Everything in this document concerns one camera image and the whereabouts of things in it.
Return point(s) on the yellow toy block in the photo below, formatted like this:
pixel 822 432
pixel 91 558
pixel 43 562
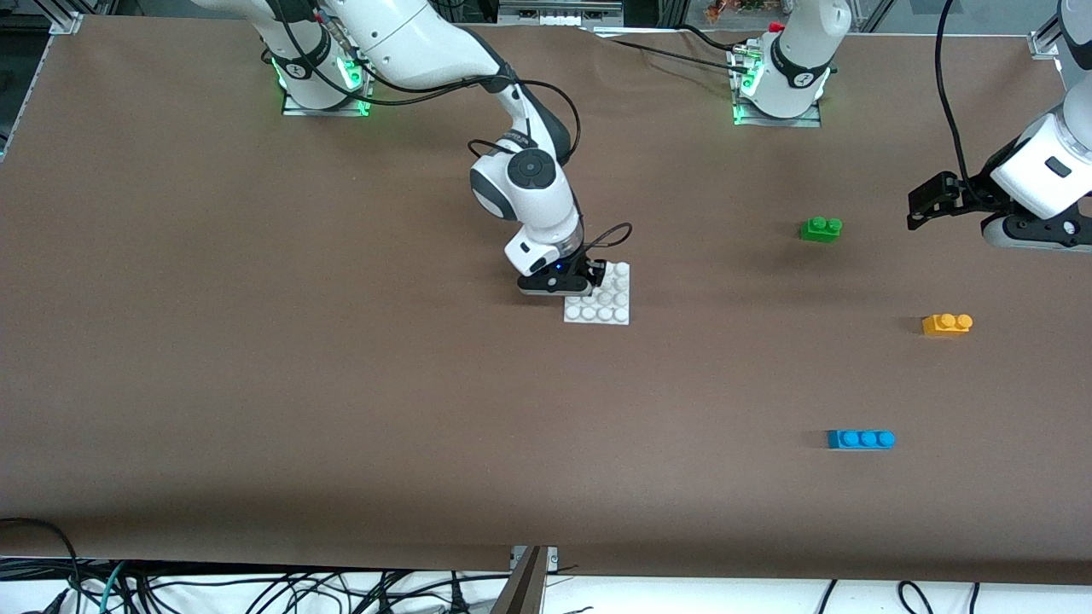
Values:
pixel 945 325

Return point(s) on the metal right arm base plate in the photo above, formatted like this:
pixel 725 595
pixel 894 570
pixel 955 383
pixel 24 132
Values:
pixel 328 111

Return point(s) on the green toy block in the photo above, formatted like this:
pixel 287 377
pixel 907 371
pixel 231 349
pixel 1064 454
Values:
pixel 819 230

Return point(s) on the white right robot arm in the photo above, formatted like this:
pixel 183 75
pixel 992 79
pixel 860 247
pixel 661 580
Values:
pixel 401 34

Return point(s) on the blue toy block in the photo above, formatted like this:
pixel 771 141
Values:
pixel 860 439

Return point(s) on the aluminium corner bracket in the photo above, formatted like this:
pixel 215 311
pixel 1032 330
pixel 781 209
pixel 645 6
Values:
pixel 1042 44
pixel 66 23

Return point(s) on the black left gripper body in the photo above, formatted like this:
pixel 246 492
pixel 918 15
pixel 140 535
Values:
pixel 975 194

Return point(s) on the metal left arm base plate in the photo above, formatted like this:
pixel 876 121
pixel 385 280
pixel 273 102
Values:
pixel 776 123

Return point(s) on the metal table edge bracket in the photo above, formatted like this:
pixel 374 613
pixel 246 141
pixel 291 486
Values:
pixel 525 588

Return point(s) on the aluminium frame rail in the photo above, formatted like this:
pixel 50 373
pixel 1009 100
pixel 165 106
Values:
pixel 559 10

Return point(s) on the white studded base plate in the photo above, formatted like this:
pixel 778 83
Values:
pixel 610 303

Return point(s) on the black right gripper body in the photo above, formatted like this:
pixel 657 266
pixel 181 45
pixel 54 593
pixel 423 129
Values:
pixel 583 263

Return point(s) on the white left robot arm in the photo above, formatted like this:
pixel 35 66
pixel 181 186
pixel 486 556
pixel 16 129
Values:
pixel 802 51

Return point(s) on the brown table cover sheet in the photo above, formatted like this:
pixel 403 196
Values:
pixel 341 409

